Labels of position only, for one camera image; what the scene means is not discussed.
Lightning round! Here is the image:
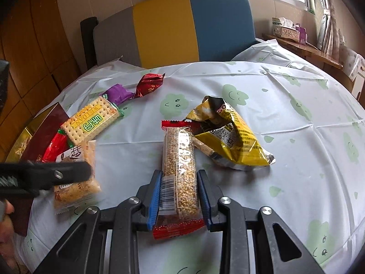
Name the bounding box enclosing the tan wafer snack packet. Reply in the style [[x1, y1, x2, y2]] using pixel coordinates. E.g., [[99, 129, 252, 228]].
[[192, 136, 226, 163]]

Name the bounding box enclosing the green white box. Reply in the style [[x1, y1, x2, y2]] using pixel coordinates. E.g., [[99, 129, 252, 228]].
[[271, 17, 283, 37]]

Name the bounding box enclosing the red chili snack packet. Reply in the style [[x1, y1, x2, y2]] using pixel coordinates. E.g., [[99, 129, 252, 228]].
[[41, 128, 69, 163]]

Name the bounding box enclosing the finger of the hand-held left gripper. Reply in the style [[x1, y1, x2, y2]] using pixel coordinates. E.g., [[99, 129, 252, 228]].
[[0, 161, 92, 198]]

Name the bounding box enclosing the purple snack packet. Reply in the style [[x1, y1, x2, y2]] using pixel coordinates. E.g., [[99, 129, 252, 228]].
[[98, 84, 134, 106]]

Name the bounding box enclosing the yellow green cracker packet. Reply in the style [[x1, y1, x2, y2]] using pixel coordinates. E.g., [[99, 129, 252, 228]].
[[60, 95, 125, 146]]

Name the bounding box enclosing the person's left hand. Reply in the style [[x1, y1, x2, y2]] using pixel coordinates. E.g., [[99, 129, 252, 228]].
[[0, 199, 15, 223]]

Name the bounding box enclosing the white dotted bag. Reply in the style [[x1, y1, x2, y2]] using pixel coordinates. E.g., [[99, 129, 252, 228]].
[[339, 45, 365, 84]]

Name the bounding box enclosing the wooden desk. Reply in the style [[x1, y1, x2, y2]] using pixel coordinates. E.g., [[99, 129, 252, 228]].
[[262, 33, 344, 69]]

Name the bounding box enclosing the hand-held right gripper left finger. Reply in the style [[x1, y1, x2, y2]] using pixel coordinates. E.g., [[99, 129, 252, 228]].
[[33, 170, 163, 274]]

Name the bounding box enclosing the clear grain bar packet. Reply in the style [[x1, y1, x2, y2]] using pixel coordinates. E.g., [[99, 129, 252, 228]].
[[152, 119, 206, 240]]

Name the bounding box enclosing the maroon gold cardboard box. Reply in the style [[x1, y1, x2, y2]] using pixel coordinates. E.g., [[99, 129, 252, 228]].
[[6, 102, 70, 236]]

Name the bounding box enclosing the patterned curtain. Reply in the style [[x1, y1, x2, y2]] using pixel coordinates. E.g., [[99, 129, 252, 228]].
[[315, 0, 348, 60]]

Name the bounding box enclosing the grey yellow blue headboard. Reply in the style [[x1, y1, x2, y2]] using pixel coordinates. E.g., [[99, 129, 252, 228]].
[[93, 0, 260, 69]]

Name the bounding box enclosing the yellow crumpled snack bag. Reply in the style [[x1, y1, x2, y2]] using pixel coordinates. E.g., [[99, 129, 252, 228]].
[[184, 95, 276, 171]]

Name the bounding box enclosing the white green-print bed cover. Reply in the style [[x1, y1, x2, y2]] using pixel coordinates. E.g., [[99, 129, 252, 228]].
[[14, 38, 365, 274]]

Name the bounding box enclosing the wooden cabinet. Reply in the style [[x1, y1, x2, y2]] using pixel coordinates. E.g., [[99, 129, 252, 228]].
[[351, 68, 365, 101]]

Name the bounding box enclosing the orange rice crisp packet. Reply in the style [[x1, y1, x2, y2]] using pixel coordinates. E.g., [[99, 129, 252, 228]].
[[54, 140, 102, 214]]

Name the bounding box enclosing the black post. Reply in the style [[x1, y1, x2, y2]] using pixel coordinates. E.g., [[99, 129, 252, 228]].
[[80, 17, 99, 69]]

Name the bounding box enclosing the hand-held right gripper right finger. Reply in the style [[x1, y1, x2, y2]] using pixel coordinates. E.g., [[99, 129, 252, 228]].
[[197, 169, 326, 274]]

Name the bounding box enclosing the small purple box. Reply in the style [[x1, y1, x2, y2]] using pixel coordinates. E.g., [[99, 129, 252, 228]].
[[295, 23, 309, 45]]

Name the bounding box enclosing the red foil snack packet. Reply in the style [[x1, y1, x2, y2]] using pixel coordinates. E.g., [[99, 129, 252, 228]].
[[134, 73, 166, 99]]

